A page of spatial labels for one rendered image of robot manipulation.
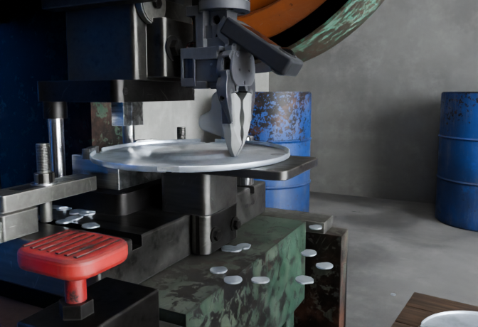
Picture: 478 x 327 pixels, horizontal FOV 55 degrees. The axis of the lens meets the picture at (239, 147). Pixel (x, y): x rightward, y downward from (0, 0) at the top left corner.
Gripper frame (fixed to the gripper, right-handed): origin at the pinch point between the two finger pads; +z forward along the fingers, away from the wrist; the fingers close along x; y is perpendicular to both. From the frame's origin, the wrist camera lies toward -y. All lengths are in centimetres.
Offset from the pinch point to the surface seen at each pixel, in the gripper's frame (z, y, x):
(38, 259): 3.9, -2.2, 35.9
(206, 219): 9.5, 2.8, 4.5
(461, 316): 45, -29, -57
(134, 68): -11.0, 12.2, 7.3
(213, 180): 4.4, 2.4, 3.2
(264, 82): -17, 135, -322
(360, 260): 80, 19, -178
